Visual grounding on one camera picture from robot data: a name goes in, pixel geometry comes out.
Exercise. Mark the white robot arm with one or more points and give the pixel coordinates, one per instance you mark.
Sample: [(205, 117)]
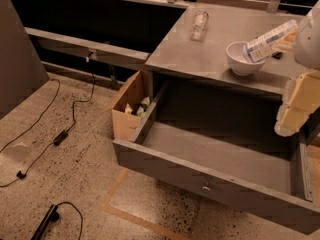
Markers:
[(306, 40)]

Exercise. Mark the cardboard box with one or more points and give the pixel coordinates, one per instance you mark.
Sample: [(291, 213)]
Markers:
[(132, 92)]

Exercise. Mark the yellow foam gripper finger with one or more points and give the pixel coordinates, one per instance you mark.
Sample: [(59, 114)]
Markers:
[(300, 99)]

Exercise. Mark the black power strip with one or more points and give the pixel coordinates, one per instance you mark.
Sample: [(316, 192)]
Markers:
[(51, 216)]

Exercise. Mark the white bowl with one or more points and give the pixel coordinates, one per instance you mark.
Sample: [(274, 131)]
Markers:
[(238, 62)]

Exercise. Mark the crumpled paper trash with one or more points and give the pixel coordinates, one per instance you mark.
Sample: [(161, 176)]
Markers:
[(141, 110)]

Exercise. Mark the black comb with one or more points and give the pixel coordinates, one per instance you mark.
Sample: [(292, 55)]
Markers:
[(277, 55)]

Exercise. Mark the clear glass cup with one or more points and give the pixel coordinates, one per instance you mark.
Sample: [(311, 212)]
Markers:
[(199, 25)]

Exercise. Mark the grey open drawer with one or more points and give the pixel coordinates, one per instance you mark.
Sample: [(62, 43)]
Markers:
[(195, 134)]

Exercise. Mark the round metal drawer knob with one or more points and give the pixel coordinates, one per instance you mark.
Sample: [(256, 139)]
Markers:
[(206, 188)]

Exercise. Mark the grey counter cabinet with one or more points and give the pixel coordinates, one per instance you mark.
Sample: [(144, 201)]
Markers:
[(178, 53)]

